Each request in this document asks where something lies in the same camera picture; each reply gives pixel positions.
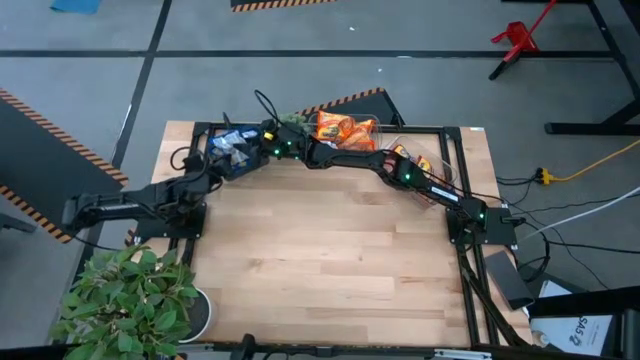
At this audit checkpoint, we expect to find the pale green artificial succulent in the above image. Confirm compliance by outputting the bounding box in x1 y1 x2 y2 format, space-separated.
278 112 312 135

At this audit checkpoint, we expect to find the clear plastic bin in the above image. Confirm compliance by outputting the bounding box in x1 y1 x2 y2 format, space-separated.
305 112 385 154
382 133 460 206

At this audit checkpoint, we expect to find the dark smoked plastic bin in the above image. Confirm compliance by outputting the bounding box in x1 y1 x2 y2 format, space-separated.
205 124 272 182

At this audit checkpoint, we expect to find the black hazard-striped floor mat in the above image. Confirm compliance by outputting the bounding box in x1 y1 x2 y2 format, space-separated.
0 87 130 245
293 87 407 129
229 0 339 14

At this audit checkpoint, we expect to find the green leafy potted plant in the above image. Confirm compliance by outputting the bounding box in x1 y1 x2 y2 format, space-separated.
48 243 215 360

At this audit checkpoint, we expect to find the blue floor mat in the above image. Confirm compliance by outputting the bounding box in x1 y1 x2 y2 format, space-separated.
49 0 104 15

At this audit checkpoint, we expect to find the red metal stand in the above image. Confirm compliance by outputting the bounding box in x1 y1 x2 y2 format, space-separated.
487 0 560 81

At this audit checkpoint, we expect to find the dark grey flat box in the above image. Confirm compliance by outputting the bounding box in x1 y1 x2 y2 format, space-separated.
483 249 536 312

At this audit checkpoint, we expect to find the white printed paper bag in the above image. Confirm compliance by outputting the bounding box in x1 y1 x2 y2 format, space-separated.
528 279 615 357

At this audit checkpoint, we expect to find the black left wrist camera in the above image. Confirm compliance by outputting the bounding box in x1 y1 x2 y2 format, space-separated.
183 152 204 174

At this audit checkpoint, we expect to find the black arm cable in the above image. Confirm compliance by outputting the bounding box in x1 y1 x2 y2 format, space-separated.
252 89 283 126
168 145 197 173

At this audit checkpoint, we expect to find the black table-level camera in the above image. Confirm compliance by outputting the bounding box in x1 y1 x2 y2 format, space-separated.
233 332 269 360

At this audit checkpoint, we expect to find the black floor cable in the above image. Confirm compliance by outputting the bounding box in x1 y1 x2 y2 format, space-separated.
494 174 640 216

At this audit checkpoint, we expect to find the yellow extension cord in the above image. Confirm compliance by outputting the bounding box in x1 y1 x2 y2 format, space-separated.
533 139 640 185

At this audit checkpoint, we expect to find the black desk leg frame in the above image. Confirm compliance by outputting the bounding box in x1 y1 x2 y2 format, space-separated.
502 0 640 136

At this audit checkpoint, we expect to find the white floor cable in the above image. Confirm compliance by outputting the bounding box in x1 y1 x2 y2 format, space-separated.
517 185 640 242

